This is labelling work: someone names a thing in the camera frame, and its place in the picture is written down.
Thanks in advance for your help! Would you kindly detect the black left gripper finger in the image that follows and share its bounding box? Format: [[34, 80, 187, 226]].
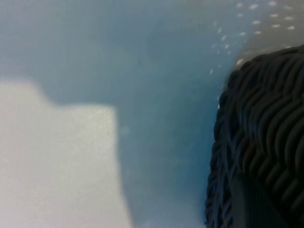
[[231, 177, 287, 228]]

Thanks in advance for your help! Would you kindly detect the dark brown wicker basket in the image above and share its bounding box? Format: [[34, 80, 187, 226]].
[[204, 45, 304, 228]]

